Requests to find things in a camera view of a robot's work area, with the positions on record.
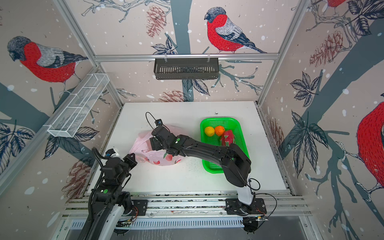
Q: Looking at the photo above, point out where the pink plastic bag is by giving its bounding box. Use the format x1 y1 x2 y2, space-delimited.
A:
129 131 185 166

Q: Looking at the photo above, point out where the yellow orange fruit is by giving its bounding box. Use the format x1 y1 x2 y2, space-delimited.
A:
204 126 216 137

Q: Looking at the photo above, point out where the orange tangerine fruit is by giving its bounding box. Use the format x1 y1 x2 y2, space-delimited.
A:
215 126 226 137

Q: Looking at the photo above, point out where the red dragon fruit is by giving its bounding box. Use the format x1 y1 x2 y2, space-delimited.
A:
221 130 236 147

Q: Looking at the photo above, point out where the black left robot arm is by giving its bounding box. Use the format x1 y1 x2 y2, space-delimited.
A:
78 148 139 240

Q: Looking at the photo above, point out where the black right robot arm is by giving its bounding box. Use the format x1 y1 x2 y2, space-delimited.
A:
150 126 254 206

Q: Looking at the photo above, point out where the green plastic basket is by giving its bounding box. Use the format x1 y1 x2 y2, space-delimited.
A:
200 118 249 174

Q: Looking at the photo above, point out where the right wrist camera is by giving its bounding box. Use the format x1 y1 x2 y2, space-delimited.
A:
155 119 163 127

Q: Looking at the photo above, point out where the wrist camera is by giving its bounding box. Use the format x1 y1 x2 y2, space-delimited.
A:
155 119 163 127
105 148 120 159

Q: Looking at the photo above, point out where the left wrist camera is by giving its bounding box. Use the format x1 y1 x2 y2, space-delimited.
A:
105 148 120 159

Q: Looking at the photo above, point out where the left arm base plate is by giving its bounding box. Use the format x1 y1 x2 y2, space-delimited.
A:
128 200 148 217

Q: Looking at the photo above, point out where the black hanging wall basket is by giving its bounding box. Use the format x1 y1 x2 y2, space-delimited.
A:
154 58 219 80

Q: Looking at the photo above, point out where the white wire mesh shelf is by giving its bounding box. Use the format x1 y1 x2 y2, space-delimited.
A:
48 73 110 138

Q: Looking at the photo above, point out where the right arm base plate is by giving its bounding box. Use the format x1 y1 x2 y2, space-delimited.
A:
225 198 267 217

